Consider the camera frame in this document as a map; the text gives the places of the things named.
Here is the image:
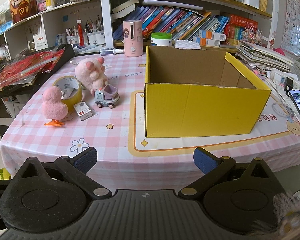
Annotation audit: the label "black side table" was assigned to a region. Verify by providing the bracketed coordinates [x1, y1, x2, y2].
[0, 44, 75, 100]

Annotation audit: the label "pink plush pig toy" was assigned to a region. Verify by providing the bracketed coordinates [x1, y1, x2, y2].
[74, 57, 109, 95]

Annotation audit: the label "small spray bottle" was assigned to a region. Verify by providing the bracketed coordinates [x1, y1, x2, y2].
[100, 47, 125, 55]

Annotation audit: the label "thick cream book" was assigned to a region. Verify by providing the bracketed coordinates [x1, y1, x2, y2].
[112, 0, 139, 19]

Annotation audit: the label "white power strip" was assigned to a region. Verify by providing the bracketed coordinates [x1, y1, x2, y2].
[266, 68, 294, 85]

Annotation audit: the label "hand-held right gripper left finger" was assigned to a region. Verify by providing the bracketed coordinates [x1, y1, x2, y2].
[11, 147, 113, 200]

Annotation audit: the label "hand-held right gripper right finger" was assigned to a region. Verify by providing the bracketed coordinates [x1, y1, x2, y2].
[177, 147, 287, 200]

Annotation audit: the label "colourful ornament bunch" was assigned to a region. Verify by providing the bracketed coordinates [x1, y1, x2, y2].
[241, 26, 264, 48]

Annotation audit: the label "black phone charger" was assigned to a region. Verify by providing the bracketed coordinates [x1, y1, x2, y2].
[284, 77, 294, 92]

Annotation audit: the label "white jar green lid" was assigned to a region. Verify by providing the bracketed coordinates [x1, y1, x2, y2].
[151, 32, 172, 47]

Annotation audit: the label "clear packing tape roll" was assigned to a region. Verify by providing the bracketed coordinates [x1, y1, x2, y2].
[52, 77, 83, 114]

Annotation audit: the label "thick red book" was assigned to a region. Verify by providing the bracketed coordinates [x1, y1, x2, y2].
[230, 15, 258, 28]

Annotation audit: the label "orange white carton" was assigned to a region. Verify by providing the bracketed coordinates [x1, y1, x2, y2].
[192, 36, 220, 47]
[198, 29, 227, 42]

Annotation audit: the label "pile of red packets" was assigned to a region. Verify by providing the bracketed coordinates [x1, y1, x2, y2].
[0, 49, 65, 92]

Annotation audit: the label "white pen holder cup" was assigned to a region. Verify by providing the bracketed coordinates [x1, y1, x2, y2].
[87, 30, 105, 46]
[66, 34, 80, 46]

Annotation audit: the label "cartoon figure printed box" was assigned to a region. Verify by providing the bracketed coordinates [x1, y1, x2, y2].
[9, 0, 39, 24]

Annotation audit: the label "row of colourful books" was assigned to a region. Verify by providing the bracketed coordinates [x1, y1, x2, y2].
[112, 5, 230, 42]

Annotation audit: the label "pink cartoon humidifier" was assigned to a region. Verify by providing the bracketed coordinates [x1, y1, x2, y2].
[123, 20, 143, 57]

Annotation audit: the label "white quilted purse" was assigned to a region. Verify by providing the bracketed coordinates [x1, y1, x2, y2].
[174, 40, 201, 50]

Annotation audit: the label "white straws box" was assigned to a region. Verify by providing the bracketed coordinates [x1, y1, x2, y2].
[33, 26, 49, 49]

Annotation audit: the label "yellow cardboard box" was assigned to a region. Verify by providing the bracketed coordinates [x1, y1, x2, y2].
[144, 45, 272, 138]

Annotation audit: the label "white paper roll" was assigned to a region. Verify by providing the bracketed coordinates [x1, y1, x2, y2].
[140, 4, 204, 12]

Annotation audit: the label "person's fuzzy clothing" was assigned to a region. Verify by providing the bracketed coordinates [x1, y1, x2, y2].
[275, 192, 300, 235]

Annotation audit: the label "grey toy truck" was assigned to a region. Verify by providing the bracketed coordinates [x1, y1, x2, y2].
[94, 84, 120, 109]

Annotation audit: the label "white wooden bookshelf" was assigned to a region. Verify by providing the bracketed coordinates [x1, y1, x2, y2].
[0, 0, 275, 53]

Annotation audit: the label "stack of papers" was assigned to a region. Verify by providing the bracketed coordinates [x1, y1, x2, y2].
[235, 41, 294, 74]

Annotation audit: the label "pink wind-up chick toy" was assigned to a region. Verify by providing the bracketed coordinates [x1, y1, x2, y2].
[42, 86, 69, 127]

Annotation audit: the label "small white carton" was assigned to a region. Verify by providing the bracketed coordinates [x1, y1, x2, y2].
[73, 101, 93, 122]

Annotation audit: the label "white charging cable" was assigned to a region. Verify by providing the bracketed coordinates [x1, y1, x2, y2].
[272, 102, 295, 117]

